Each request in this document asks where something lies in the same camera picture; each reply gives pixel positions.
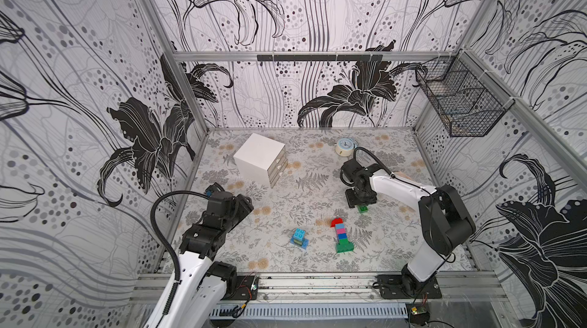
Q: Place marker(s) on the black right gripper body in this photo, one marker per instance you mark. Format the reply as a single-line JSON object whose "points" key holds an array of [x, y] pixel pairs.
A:
{"points": [[356, 197]]}

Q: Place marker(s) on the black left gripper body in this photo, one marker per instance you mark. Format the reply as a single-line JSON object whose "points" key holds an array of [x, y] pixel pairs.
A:
{"points": [[243, 209]]}

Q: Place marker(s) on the red lego brick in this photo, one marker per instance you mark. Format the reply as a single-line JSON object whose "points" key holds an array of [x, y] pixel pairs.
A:
{"points": [[335, 222]]}

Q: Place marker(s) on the long green lego brick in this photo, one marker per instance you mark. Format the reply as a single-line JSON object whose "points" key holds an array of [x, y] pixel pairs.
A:
{"points": [[344, 245]]}

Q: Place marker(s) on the long light blue lego brick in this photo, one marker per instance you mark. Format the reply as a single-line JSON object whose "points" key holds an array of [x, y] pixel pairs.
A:
{"points": [[303, 243]]}

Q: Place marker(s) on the small teal lego brick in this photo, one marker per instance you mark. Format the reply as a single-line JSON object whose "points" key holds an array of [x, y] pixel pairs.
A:
{"points": [[299, 236]]}

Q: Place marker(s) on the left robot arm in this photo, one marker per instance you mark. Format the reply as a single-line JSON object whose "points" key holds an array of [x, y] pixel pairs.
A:
{"points": [[198, 282]]}

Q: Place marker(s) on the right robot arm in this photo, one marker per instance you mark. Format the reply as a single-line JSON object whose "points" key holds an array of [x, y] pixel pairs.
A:
{"points": [[445, 221]]}

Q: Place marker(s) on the large pink round clock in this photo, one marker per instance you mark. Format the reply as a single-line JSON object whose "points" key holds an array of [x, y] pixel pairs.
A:
{"points": [[402, 174]]}

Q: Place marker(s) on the white mini drawer cabinet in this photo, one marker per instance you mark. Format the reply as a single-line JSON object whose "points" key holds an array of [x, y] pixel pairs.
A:
{"points": [[261, 159]]}

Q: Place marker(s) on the small blue cream alarm clock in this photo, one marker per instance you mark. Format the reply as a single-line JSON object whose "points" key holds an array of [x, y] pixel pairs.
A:
{"points": [[345, 147]]}

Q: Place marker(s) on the white slotted cable duct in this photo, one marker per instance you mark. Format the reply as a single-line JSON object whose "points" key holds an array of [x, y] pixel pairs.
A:
{"points": [[334, 311]]}

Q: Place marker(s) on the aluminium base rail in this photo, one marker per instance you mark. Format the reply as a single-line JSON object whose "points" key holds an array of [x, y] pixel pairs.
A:
{"points": [[357, 286]]}

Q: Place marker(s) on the black wire wall basket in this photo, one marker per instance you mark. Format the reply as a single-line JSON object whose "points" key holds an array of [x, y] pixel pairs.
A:
{"points": [[458, 89]]}

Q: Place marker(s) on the black wall hook bar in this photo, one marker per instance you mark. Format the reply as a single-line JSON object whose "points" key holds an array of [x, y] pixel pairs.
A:
{"points": [[319, 58]]}

